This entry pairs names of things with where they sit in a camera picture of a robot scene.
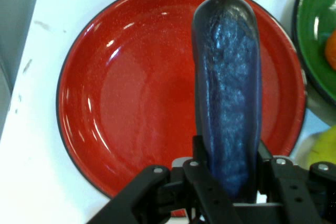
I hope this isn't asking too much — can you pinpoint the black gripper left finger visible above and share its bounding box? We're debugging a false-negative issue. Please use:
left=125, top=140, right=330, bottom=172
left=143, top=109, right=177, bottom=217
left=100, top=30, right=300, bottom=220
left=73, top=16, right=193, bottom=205
left=86, top=134, right=245, bottom=224

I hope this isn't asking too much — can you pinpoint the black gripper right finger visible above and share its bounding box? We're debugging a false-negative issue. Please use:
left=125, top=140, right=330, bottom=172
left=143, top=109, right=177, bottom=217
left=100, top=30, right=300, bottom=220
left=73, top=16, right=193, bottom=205
left=256, top=141, right=336, bottom=224

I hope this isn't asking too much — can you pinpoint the purple toy eggplant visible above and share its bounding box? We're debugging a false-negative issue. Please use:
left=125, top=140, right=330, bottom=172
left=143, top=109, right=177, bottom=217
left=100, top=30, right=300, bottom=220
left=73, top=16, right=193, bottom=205
left=191, top=0, right=263, bottom=204

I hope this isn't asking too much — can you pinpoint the yellow-green toy pear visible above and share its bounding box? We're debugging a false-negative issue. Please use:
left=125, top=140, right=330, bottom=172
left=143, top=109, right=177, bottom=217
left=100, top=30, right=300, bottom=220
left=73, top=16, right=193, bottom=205
left=305, top=125, right=336, bottom=170

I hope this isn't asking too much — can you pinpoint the red enamel plate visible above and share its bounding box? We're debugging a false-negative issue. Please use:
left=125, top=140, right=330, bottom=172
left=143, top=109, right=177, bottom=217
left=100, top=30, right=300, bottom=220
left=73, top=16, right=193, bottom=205
left=56, top=0, right=308, bottom=217

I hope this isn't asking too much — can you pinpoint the orange toy tangerine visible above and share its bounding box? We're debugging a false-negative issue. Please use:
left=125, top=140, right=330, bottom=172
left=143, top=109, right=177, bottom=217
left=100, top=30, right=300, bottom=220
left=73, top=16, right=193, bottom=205
left=324, top=29, right=336, bottom=71

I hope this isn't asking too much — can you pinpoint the green enamel plate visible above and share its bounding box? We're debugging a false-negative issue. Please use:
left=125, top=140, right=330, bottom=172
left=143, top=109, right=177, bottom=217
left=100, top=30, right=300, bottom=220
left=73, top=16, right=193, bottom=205
left=291, top=0, right=336, bottom=107

